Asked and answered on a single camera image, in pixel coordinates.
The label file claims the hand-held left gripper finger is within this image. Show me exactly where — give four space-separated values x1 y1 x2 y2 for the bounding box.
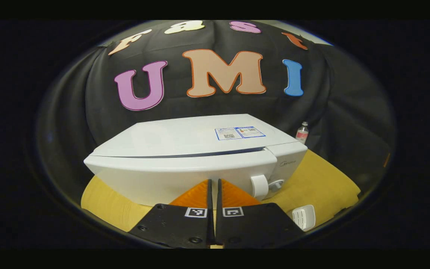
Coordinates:
128 179 215 249
215 179 306 249

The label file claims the white microwave oven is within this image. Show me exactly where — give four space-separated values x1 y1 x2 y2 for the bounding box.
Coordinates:
84 114 308 207

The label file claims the white ribbed tray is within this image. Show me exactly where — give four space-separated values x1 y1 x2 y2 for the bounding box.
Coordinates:
291 204 316 232

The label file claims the clear bottle with pink label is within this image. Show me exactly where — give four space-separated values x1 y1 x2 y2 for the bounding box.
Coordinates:
296 121 309 145

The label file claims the black backdrop cloth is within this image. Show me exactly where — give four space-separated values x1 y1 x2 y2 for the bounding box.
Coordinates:
36 21 396 202

